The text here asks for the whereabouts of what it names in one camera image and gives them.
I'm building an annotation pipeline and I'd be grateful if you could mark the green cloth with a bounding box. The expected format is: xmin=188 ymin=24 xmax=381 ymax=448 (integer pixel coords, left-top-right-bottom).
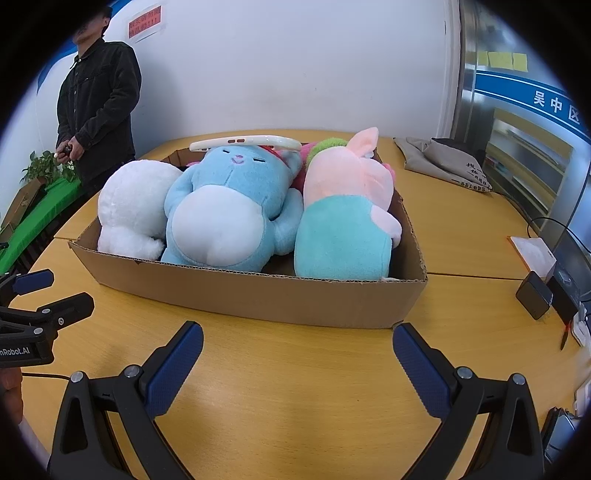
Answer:
xmin=0 ymin=178 xmax=84 ymax=273

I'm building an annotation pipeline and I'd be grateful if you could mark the black device box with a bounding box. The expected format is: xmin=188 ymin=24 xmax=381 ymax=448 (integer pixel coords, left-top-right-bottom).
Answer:
xmin=547 ymin=265 xmax=583 ymax=324

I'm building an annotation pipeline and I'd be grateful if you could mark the metal framed glass partition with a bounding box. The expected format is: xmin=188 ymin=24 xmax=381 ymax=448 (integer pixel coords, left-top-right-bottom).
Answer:
xmin=459 ymin=0 xmax=591 ymax=241

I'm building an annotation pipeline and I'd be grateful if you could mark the black desk cable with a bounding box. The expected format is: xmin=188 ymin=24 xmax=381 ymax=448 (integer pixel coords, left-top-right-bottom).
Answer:
xmin=527 ymin=217 xmax=583 ymax=259

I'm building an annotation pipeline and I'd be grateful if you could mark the white power strip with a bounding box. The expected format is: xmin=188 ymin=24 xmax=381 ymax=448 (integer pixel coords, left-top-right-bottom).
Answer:
xmin=570 ymin=309 xmax=591 ymax=347

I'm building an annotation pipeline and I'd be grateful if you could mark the small cardboard box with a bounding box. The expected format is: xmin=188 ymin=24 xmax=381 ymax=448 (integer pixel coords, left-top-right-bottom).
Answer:
xmin=0 ymin=178 xmax=47 ymax=232

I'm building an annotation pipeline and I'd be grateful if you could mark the white plush toy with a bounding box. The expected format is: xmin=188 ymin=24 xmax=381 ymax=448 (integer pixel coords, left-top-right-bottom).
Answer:
xmin=97 ymin=159 xmax=183 ymax=260

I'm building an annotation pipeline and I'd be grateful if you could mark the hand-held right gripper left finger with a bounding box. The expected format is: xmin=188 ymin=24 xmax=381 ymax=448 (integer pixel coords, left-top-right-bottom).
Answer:
xmin=48 ymin=320 xmax=205 ymax=480

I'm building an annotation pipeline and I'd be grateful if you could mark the red and white wall notice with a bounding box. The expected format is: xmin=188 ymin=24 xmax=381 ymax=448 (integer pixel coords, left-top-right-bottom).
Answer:
xmin=128 ymin=4 xmax=166 ymax=43

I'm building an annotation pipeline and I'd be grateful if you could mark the black charger cube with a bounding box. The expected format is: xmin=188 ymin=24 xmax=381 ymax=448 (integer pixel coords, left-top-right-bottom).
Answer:
xmin=516 ymin=271 xmax=553 ymax=320

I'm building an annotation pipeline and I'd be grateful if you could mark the blue plush toy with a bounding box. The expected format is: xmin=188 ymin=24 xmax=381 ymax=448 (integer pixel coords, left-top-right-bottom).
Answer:
xmin=161 ymin=143 xmax=305 ymax=271

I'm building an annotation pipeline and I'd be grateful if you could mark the person's left hand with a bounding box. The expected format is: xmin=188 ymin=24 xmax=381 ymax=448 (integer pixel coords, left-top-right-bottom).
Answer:
xmin=0 ymin=369 xmax=23 ymax=432

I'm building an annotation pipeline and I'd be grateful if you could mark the grey tote bag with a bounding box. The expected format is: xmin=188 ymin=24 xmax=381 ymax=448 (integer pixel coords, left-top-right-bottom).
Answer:
xmin=393 ymin=136 xmax=494 ymax=197

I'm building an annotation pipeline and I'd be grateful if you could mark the brown cardboard box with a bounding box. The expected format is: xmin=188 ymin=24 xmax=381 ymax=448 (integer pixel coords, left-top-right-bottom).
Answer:
xmin=68 ymin=147 xmax=428 ymax=329

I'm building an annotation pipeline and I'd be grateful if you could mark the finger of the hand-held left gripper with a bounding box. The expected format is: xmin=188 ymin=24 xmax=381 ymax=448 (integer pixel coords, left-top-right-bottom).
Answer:
xmin=0 ymin=292 xmax=95 ymax=329
xmin=0 ymin=270 xmax=55 ymax=301

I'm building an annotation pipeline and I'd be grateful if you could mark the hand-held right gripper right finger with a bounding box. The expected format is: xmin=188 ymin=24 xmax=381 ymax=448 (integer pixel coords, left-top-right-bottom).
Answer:
xmin=392 ymin=322 xmax=543 ymax=480

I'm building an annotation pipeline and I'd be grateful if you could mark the green potted plant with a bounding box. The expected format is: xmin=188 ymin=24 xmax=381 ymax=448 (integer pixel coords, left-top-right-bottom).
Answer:
xmin=22 ymin=151 xmax=77 ymax=185

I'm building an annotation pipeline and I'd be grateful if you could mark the blue sign band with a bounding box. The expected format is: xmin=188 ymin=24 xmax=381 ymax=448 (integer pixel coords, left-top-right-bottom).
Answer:
xmin=475 ymin=69 xmax=583 ymax=139

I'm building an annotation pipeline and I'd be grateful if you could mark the pink and teal pig plush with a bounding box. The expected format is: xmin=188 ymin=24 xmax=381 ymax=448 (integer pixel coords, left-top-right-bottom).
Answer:
xmin=294 ymin=127 xmax=403 ymax=281

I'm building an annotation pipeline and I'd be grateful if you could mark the white phone case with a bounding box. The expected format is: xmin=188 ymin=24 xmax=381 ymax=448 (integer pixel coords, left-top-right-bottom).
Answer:
xmin=189 ymin=133 xmax=302 ymax=153

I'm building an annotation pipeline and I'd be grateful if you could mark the pink plush toy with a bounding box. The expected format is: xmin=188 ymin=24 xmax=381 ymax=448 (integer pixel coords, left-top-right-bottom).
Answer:
xmin=288 ymin=142 xmax=399 ymax=193

